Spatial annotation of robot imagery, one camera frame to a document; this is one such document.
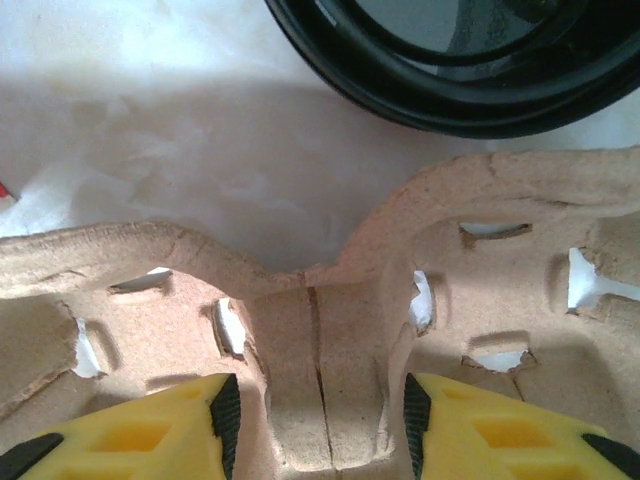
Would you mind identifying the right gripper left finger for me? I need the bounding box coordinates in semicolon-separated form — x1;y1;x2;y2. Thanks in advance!
0;372;243;480

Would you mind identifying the brown pulp cup carrier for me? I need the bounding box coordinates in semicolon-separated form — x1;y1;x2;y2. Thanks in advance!
0;148;640;480

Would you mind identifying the stack of black plastic lids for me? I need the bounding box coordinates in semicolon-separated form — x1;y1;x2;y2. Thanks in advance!
263;0;640;140

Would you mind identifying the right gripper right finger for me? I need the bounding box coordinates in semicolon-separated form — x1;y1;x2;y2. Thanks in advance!
403;372;640;480

